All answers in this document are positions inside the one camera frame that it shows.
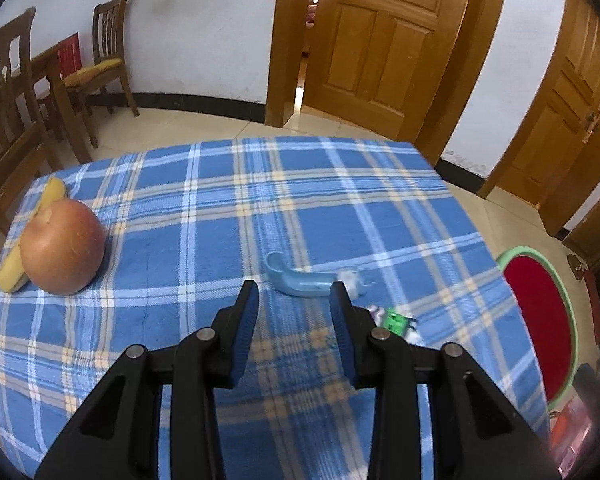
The wooden chair with yellow cushion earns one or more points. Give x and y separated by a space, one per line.
105 50

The red chair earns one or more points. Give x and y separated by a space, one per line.
70 55

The light blue plastic piece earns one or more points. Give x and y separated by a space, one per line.
300 284

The closed wooden door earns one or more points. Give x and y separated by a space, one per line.
565 125

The wooden door frame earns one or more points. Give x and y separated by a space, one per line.
280 60
510 150

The blue plaid tablecloth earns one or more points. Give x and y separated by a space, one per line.
280 200

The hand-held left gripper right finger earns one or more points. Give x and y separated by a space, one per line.
342 332

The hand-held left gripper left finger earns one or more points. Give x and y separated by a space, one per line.
245 332

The red basin with green rim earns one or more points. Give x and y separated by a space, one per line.
540 320

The green white wrapper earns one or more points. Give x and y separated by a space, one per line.
397 322

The open wooden door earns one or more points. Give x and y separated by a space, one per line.
380 45

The wooden table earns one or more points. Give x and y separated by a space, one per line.
60 95

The large dark wooden chair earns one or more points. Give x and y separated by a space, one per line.
10 125

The red apple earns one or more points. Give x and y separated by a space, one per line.
62 247

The yellow banana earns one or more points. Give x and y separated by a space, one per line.
50 195

